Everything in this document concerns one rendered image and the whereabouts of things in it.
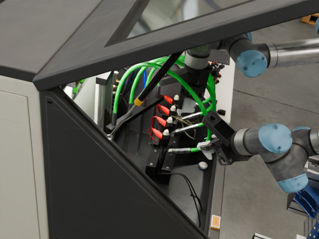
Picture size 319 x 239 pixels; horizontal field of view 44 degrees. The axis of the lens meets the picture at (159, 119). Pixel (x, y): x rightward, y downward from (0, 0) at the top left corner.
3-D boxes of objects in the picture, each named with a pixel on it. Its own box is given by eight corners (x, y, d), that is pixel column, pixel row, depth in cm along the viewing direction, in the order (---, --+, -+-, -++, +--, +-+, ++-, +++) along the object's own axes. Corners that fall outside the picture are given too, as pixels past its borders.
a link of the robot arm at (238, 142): (237, 136, 105) (257, 121, 109) (227, 138, 109) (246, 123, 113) (251, 160, 106) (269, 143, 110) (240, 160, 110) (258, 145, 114)
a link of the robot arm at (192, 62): (184, 55, 121) (188, 44, 128) (182, 68, 124) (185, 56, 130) (208, 60, 121) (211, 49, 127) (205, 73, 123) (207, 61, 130)
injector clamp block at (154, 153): (165, 197, 159) (171, 170, 150) (142, 191, 160) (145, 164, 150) (178, 143, 186) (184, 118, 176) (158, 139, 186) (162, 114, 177)
